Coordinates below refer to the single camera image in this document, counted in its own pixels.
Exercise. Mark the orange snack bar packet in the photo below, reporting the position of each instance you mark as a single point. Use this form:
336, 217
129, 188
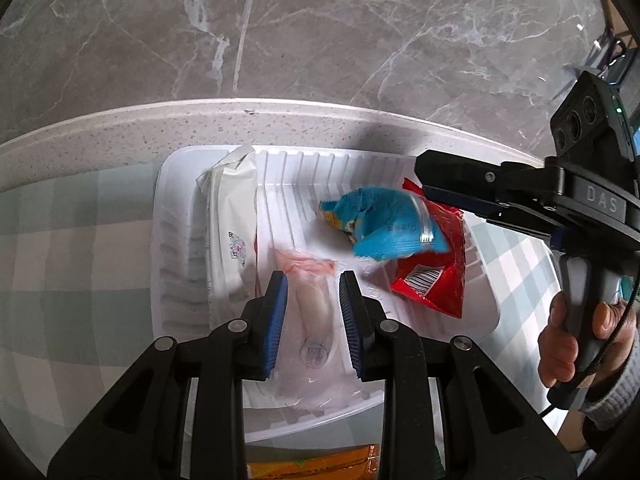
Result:
354, 464

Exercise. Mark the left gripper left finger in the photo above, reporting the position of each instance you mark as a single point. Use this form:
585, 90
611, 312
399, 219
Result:
136, 430

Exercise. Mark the white long snack packet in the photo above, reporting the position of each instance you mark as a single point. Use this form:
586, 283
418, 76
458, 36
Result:
230, 190

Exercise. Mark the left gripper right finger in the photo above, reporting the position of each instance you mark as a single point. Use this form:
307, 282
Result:
449, 412

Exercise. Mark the clear sausage snack packet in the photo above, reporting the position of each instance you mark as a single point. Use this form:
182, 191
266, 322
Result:
312, 372

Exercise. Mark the large red snack bag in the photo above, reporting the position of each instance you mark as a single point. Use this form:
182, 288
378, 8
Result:
435, 278

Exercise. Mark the green checkered tablecloth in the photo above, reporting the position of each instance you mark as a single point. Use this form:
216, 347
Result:
75, 310

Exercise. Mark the white plastic tray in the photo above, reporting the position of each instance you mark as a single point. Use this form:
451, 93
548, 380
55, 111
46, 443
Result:
202, 276

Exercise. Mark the grey sleeve forearm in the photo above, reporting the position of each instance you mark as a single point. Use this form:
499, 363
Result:
616, 386

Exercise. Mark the black camera box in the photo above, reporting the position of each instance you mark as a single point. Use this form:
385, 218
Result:
591, 123

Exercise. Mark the blue snack bag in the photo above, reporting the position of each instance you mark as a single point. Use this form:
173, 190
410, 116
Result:
385, 224

